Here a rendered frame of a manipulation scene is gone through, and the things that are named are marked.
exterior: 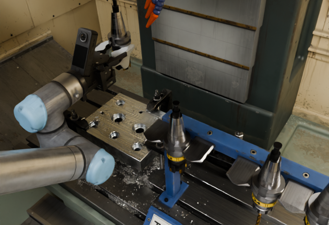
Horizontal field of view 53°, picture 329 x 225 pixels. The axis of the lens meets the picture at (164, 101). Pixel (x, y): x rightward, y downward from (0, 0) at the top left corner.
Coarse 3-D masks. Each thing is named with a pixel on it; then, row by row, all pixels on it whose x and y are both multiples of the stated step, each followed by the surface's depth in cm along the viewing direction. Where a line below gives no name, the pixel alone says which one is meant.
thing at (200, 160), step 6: (198, 138) 76; (192, 144) 75; (198, 144) 75; (204, 144) 74; (210, 144) 74; (186, 150) 73; (192, 150) 73; (198, 150) 73; (204, 150) 73; (210, 150) 73; (186, 156) 72; (192, 156) 72; (198, 156) 72; (204, 156) 72
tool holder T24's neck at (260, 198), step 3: (255, 195) 67; (258, 195) 66; (258, 198) 66; (261, 198) 65; (264, 198) 65; (261, 201) 66; (264, 201) 65; (267, 201) 65; (273, 201) 66; (264, 207) 67; (267, 207) 67
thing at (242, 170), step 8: (240, 160) 70; (248, 160) 70; (232, 168) 69; (240, 168) 69; (248, 168) 69; (256, 168) 69; (232, 176) 67; (240, 176) 67; (248, 176) 67; (240, 184) 66; (248, 184) 66
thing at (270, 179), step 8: (272, 160) 60; (280, 160) 60; (264, 168) 62; (272, 168) 61; (280, 168) 61; (264, 176) 62; (272, 176) 62; (280, 176) 62; (264, 184) 63; (272, 184) 63
